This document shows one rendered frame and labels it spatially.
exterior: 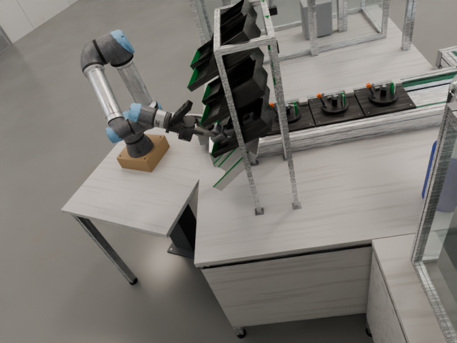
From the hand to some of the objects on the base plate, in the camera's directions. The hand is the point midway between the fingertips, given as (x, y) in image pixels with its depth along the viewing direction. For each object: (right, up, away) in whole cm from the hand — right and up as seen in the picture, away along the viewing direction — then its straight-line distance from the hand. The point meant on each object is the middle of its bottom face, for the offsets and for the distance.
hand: (214, 129), depth 146 cm
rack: (+28, -23, +27) cm, 45 cm away
